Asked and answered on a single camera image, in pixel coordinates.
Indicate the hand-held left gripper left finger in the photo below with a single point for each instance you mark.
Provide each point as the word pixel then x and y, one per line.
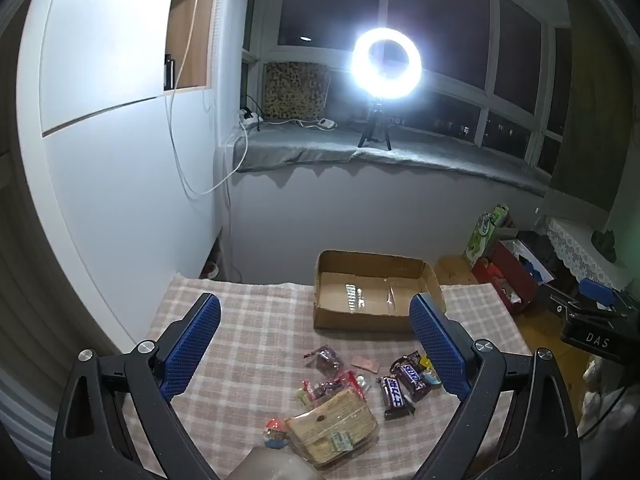
pixel 192 345

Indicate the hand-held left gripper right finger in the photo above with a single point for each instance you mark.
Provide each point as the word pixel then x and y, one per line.
pixel 440 345

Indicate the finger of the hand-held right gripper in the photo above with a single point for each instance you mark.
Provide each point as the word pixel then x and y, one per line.
pixel 592 340
pixel 597 291

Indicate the yellow candy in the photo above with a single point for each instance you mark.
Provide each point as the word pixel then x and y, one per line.
pixel 429 367

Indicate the brown chocolate bar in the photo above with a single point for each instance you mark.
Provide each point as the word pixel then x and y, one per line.
pixel 412 380
pixel 395 396

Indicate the cardboard box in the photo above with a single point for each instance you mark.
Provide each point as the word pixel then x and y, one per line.
pixel 370 300

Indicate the red black snack packet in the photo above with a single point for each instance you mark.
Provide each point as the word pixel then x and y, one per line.
pixel 347 384

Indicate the red date snack packet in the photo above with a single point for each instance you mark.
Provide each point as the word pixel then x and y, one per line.
pixel 326 360

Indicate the bread loaf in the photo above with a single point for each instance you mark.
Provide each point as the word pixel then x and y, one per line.
pixel 332 427

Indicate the person's right hand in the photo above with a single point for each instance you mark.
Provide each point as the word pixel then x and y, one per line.
pixel 595 385

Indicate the white lace cloth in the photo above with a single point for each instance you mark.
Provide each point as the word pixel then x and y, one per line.
pixel 575 250

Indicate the pink checkered tablecloth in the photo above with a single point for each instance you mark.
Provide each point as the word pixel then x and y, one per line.
pixel 260 350

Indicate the small pink packet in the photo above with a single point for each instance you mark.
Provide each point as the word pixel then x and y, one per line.
pixel 365 363

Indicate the red storage box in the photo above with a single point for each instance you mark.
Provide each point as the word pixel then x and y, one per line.
pixel 502 280

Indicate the green printed carton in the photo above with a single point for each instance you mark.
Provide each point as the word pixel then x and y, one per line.
pixel 482 237

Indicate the small round candy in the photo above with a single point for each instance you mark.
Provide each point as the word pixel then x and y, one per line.
pixel 275 432

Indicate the dark curtain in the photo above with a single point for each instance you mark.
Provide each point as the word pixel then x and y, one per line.
pixel 595 110

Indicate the white power strip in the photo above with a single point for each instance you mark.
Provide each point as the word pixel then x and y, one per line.
pixel 250 119

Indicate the black tripod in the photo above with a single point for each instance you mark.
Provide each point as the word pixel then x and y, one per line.
pixel 375 120

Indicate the white power adapter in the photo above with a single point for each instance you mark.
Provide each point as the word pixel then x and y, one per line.
pixel 327 123

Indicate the leopard print cushion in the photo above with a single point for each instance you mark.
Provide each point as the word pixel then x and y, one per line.
pixel 297 90

